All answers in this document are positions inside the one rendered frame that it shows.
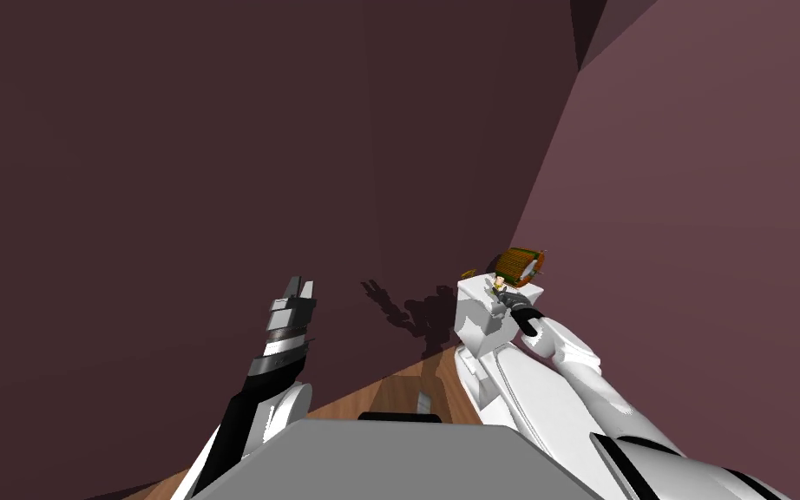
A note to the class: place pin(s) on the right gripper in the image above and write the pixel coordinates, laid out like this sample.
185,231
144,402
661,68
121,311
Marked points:
514,301

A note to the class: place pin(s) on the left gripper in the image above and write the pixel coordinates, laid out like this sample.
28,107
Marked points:
289,316

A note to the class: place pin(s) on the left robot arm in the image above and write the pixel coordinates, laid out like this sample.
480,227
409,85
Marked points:
251,410

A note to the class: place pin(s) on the orange and green roll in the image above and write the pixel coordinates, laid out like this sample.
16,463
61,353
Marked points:
519,265

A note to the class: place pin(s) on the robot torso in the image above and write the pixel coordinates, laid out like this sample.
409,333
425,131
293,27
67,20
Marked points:
386,462

